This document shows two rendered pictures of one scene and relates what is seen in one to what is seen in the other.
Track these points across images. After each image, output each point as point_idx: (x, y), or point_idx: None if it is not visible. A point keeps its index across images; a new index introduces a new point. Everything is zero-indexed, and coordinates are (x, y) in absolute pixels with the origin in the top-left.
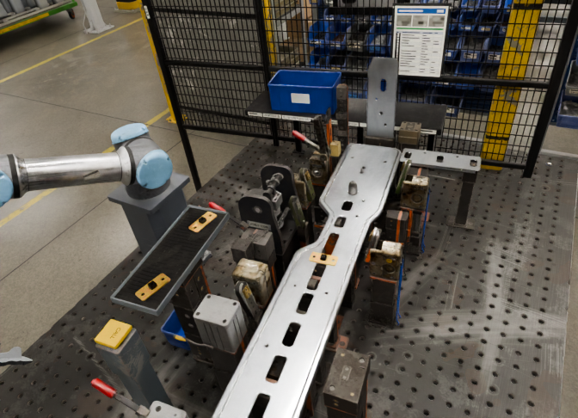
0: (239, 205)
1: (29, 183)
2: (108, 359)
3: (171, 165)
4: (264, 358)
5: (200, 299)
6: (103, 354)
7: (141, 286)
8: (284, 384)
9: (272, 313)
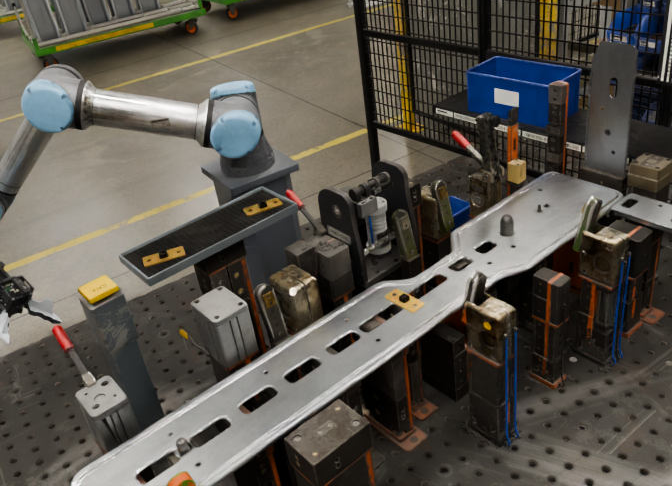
0: (319, 201)
1: (93, 115)
2: (88, 318)
3: (257, 133)
4: (253, 384)
5: None
6: (84, 310)
7: (154, 253)
8: (255, 418)
9: (297, 341)
